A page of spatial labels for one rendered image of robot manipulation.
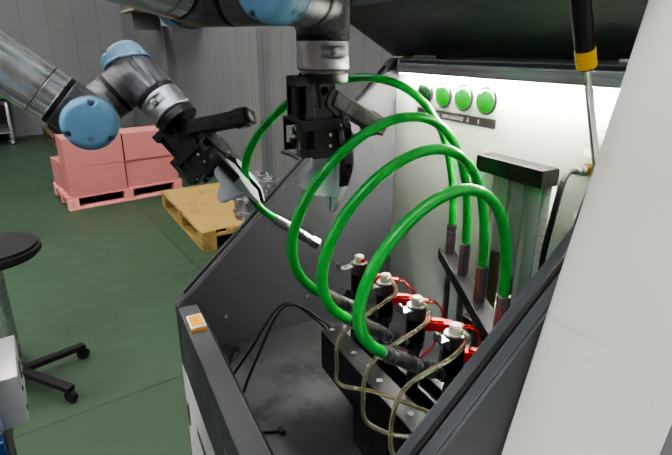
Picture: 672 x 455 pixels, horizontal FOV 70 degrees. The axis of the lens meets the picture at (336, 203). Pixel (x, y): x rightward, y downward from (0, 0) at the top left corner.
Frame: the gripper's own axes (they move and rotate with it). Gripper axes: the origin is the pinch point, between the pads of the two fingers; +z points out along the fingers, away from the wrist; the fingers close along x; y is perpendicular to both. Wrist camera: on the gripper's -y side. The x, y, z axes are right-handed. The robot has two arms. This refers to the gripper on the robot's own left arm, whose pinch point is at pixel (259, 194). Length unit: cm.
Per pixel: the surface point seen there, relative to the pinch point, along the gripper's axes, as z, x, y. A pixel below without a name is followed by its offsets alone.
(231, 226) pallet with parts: -35, -272, 106
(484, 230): 27.6, 9.8, -24.1
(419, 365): 32.0, 23.6, -7.0
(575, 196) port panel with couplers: 34, 3, -38
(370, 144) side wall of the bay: 4.6, -32.9, -19.5
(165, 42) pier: -325, -564, 106
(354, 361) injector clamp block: 31.7, 4.7, 5.5
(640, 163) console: 26, 34, -37
